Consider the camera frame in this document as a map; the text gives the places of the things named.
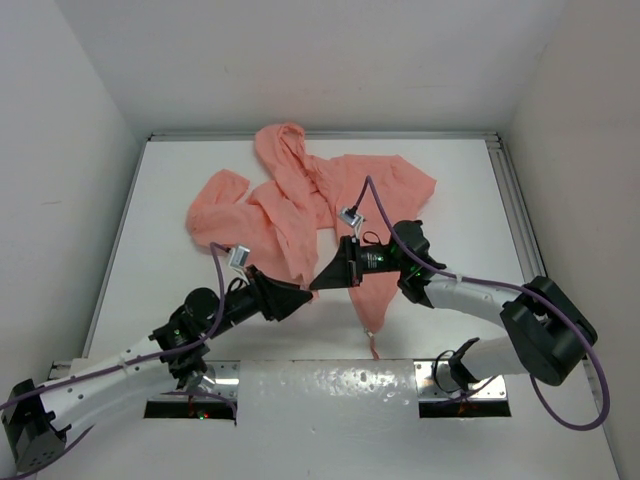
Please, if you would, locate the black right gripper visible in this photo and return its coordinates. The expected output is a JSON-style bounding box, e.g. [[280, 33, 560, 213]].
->
[[310, 235, 408, 289]]

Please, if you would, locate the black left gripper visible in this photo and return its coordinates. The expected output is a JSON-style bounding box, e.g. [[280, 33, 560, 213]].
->
[[205, 263, 312, 337]]

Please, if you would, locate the salmon pink hooded jacket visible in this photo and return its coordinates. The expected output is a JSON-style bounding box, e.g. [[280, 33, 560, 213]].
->
[[184, 122, 438, 361]]

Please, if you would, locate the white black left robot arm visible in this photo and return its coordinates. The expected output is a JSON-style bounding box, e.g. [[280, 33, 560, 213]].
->
[[1, 267, 312, 478]]

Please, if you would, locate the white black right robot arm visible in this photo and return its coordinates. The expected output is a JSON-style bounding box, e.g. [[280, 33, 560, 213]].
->
[[310, 220, 597, 393]]

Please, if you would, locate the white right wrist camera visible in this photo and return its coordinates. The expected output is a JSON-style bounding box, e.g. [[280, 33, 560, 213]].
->
[[338, 207, 364, 230]]

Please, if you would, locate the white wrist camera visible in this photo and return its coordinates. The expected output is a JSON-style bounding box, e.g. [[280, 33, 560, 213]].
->
[[227, 244, 251, 270], [338, 207, 364, 230]]

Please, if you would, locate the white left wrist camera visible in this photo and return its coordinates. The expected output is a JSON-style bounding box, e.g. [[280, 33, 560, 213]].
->
[[227, 244, 251, 270]]

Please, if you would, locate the metal base plate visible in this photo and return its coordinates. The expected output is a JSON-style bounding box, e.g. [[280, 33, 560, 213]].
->
[[47, 357, 511, 404]]

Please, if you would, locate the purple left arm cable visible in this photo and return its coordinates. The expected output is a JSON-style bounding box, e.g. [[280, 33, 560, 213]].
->
[[0, 242, 241, 474]]

